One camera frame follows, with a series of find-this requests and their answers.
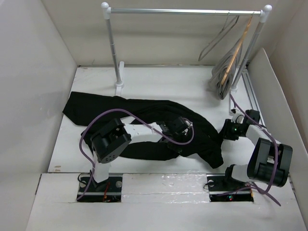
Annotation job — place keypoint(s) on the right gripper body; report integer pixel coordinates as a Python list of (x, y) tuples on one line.
[(232, 130)]

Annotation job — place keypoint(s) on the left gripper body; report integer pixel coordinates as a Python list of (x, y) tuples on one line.
[(177, 141)]

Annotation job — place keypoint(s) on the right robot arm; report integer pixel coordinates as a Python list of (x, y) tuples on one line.
[(270, 160)]

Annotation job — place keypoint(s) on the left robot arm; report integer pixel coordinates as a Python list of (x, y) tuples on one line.
[(109, 142)]

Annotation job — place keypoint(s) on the wooden hanger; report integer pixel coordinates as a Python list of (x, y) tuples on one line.
[(236, 51)]

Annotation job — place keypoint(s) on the grey metal hanger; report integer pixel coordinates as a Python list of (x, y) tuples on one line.
[(227, 27)]

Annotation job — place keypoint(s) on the silver clothes rack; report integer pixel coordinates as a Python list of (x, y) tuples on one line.
[(169, 36)]

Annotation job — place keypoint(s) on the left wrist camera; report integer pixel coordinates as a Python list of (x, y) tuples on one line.
[(179, 125)]

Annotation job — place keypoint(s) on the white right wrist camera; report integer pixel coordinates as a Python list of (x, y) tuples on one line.
[(237, 116)]

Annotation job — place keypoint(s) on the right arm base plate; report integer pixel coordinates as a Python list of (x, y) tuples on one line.
[(221, 189)]

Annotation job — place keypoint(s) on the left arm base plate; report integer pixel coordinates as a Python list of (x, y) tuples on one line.
[(108, 191)]

